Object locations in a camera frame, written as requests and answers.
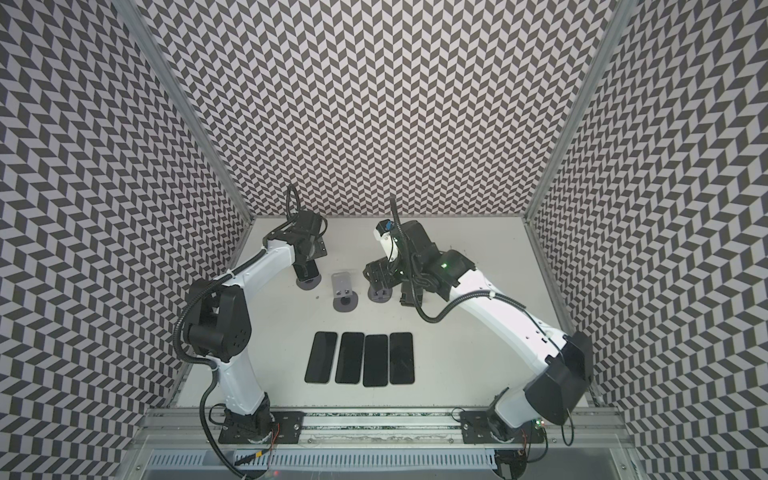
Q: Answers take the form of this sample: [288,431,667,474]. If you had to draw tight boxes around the middle grey stand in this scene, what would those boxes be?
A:
[367,286,393,303]

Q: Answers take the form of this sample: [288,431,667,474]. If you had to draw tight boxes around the phone with teal case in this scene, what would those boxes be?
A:
[363,334,389,388]

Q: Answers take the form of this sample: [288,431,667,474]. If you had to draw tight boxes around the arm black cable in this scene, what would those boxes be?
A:
[388,197,529,325]
[172,185,301,479]

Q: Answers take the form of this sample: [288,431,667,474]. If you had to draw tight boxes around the grey stand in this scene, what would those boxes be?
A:
[331,271,359,313]
[296,274,322,291]
[367,286,393,303]

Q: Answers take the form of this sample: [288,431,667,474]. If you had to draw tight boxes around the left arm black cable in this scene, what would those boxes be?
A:
[172,185,301,479]

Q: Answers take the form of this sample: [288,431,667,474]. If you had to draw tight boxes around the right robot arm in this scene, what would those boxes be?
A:
[363,219,593,442]

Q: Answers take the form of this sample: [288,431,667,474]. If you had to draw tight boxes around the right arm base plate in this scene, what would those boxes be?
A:
[452,409,545,444]

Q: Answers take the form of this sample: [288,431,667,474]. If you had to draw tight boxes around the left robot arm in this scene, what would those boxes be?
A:
[172,209,328,443]

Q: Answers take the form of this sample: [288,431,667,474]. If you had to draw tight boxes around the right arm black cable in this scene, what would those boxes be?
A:
[388,197,529,325]

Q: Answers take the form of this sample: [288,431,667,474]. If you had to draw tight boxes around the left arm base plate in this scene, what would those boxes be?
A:
[218,410,305,446]

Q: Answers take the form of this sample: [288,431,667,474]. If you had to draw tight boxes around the aluminium mounting rail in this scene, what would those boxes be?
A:
[137,407,637,451]

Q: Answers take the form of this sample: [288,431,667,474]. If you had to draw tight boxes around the far left grey stand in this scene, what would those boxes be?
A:
[296,274,322,291]

